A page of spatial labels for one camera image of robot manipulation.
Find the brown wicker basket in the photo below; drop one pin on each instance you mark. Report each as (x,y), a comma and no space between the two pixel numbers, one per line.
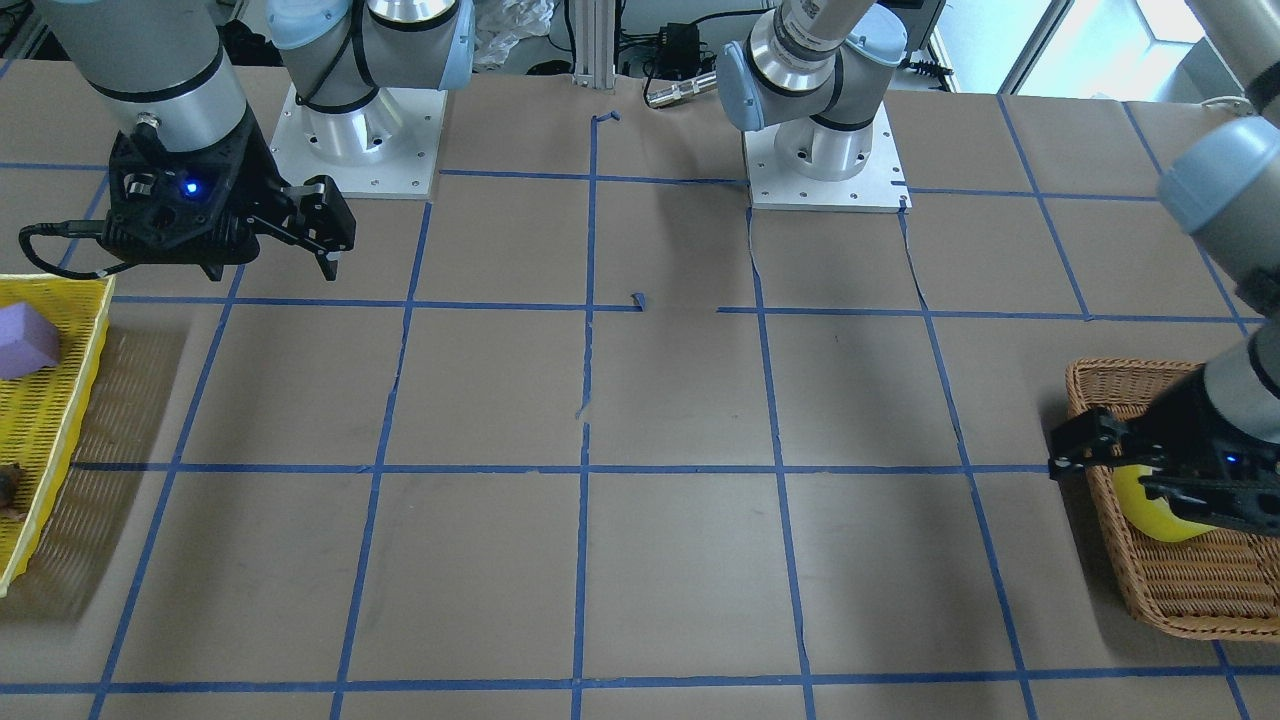
(1221,585)

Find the yellow tape roll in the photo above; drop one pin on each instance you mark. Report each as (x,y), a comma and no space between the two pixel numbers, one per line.
(1151,516)

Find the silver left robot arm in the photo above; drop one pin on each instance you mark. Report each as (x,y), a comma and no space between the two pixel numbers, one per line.
(807,87)

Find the brown toy animal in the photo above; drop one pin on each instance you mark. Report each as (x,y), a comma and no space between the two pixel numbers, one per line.
(10,479)

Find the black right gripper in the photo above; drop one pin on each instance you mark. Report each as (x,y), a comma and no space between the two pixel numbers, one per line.
(262,190)

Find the yellow plastic basket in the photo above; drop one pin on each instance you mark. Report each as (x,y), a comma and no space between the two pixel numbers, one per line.
(43,411)

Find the aluminium frame post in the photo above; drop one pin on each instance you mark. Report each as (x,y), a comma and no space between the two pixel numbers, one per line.
(595,29)

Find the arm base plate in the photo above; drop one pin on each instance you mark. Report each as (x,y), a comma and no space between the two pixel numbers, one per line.
(387,149)
(802,166)

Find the purple foam block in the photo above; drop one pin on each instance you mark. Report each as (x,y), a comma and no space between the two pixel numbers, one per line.
(29,342)

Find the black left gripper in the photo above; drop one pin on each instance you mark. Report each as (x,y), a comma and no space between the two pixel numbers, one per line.
(1180,408)

